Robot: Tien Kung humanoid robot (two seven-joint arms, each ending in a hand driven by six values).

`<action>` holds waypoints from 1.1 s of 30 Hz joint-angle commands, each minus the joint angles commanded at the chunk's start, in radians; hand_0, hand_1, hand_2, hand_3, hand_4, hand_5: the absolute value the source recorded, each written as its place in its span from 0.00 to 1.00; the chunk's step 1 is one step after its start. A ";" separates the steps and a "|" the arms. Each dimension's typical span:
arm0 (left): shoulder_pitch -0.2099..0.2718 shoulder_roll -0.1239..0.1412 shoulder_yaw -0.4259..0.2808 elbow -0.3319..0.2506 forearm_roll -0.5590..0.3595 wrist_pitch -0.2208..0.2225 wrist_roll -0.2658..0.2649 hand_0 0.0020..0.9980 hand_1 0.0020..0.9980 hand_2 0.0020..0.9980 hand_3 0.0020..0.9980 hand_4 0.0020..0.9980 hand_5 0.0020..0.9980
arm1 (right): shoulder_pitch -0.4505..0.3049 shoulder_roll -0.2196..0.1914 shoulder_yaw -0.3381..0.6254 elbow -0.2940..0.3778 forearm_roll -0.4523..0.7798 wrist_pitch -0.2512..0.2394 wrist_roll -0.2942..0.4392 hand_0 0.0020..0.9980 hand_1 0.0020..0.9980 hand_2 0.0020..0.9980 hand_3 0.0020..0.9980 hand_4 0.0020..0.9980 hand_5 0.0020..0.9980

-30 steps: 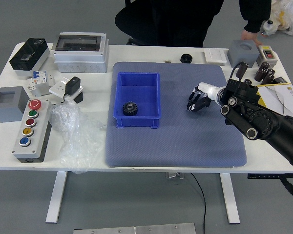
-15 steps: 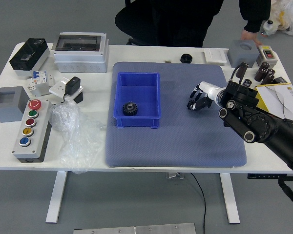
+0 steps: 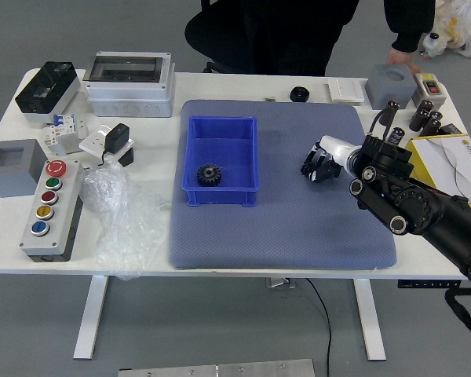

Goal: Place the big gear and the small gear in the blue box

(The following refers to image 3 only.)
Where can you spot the person's left forearm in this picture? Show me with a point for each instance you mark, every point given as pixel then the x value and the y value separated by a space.
pixel 410 23

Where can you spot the grey switch box red button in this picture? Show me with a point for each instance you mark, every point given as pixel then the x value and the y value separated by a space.
pixel 429 88

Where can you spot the black table control panel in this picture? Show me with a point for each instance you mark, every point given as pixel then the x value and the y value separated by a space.
pixel 429 284

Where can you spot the white blue circuit breaker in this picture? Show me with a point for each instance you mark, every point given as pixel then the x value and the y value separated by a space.
pixel 63 129

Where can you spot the black power adapter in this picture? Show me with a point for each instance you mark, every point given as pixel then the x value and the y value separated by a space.
pixel 117 136

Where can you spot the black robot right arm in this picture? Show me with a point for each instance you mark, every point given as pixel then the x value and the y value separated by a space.
pixel 424 208

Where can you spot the grey block square hole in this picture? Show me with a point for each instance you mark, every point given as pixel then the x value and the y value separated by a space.
pixel 12 176

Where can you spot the white power socket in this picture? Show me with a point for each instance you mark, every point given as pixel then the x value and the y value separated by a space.
pixel 92 143

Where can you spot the grey-blue mat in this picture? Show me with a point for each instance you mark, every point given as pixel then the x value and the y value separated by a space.
pixel 278 235

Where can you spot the small black flat module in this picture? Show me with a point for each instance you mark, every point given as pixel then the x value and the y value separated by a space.
pixel 453 129

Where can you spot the black capacitor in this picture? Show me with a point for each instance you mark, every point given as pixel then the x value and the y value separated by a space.
pixel 395 137

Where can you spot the white bottle black cap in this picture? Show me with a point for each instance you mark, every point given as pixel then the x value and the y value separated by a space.
pixel 433 45

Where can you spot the black hex nut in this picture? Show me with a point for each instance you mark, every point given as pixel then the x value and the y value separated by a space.
pixel 299 93

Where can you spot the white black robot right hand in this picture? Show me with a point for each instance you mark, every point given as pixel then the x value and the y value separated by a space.
pixel 337 151

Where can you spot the person's left hand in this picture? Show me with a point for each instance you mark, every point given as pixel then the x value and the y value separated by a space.
pixel 400 59

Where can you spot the small black box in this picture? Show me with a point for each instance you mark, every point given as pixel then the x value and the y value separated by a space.
pixel 126 158

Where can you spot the grey block round hole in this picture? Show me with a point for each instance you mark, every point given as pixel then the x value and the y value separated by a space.
pixel 388 92

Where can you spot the black and white enclosure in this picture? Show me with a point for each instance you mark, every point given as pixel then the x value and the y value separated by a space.
pixel 47 88

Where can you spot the big black gear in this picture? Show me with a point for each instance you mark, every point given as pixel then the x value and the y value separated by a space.
pixel 209 175

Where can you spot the white wall switch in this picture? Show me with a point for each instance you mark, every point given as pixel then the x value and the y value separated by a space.
pixel 345 90

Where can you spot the person's torso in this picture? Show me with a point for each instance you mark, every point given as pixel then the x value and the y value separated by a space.
pixel 298 35

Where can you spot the clear plastic bag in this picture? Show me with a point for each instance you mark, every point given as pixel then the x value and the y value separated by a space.
pixel 121 220

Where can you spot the white yellow plastic bag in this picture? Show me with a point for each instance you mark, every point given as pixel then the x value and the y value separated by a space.
pixel 465 19

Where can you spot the white table leg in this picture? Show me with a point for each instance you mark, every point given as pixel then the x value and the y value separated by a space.
pixel 90 314
pixel 371 314

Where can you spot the small black gear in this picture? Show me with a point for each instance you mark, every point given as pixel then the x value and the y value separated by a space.
pixel 305 169

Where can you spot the blue plastic box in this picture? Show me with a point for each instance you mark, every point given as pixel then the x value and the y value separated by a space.
pixel 220 147

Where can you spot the black office chair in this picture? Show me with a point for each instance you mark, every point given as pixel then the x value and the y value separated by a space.
pixel 208 35

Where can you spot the grey distribution box clear lid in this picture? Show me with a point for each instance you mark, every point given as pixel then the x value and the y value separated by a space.
pixel 129 92

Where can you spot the metal bracket under table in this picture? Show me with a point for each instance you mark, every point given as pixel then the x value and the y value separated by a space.
pixel 280 282

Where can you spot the grey metal plate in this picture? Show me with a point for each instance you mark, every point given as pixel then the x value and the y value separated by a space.
pixel 216 370

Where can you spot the grey push button station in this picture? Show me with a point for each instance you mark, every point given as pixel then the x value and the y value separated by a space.
pixel 51 235

